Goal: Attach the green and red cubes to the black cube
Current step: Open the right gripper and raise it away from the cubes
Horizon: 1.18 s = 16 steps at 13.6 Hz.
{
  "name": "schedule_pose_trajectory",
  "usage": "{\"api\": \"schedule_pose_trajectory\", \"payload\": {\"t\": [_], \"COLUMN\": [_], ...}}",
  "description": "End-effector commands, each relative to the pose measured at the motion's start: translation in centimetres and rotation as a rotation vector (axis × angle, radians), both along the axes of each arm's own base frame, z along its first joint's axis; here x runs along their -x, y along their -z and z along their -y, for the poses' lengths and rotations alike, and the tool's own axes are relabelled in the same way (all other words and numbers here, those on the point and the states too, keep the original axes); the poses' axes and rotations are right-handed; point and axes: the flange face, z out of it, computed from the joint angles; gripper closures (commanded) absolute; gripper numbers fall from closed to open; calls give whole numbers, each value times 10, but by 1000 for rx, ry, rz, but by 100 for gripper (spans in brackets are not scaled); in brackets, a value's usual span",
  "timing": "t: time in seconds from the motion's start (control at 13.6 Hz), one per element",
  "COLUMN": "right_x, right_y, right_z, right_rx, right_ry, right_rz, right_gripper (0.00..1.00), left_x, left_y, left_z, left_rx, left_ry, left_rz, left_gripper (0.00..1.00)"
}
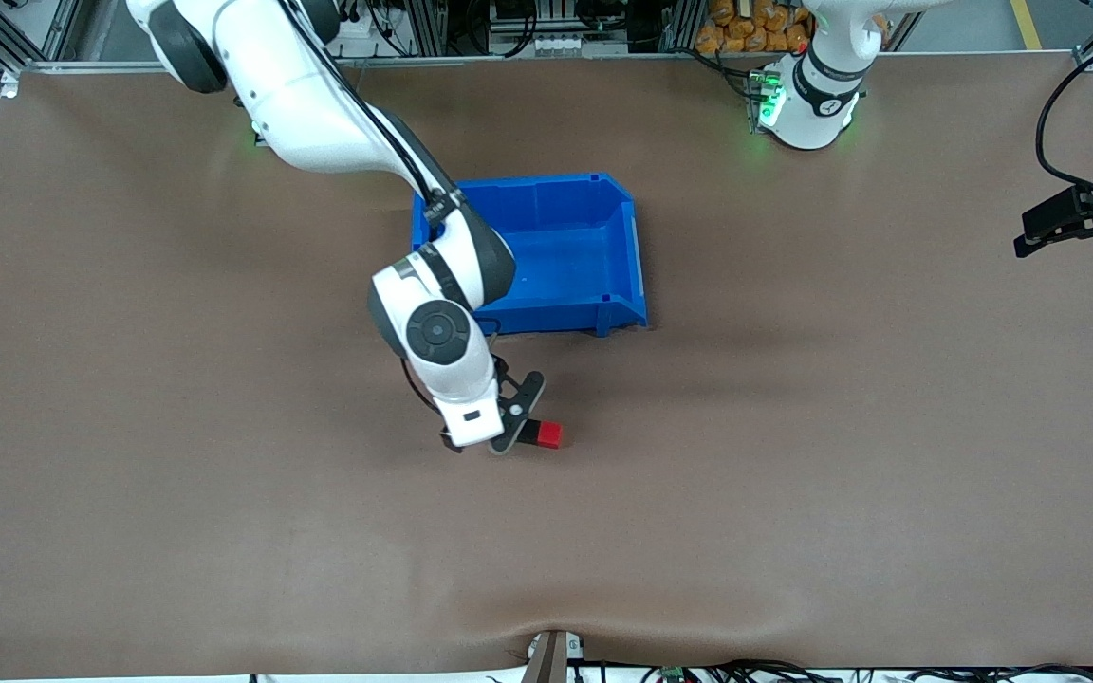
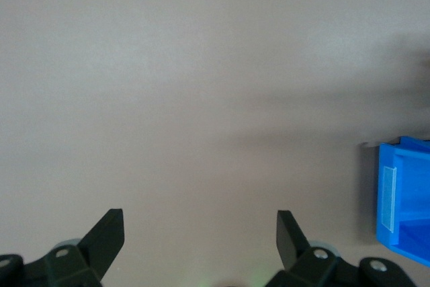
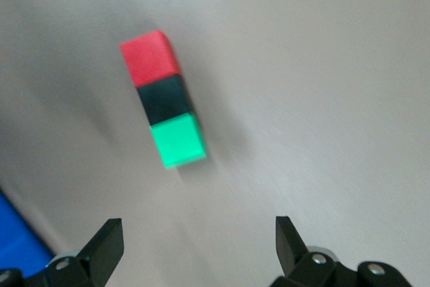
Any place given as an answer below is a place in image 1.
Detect blue plastic storage bin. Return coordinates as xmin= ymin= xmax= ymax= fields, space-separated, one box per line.
xmin=412 ymin=173 xmax=649 ymax=339

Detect metal table edge bracket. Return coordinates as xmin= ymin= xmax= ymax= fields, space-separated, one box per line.
xmin=526 ymin=629 xmax=587 ymax=683

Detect orange netted items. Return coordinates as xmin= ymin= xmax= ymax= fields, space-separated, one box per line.
xmin=695 ymin=0 xmax=818 ymax=55

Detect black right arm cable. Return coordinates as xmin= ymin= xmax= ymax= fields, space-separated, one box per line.
xmin=279 ymin=0 xmax=462 ymax=214

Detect white power strip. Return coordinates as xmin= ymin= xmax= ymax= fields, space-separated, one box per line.
xmin=333 ymin=8 xmax=386 ymax=58

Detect aluminium table frame rail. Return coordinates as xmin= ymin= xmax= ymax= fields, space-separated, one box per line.
xmin=0 ymin=54 xmax=766 ymax=96

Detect black cable bundle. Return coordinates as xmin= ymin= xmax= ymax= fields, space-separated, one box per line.
xmin=641 ymin=659 xmax=1093 ymax=683

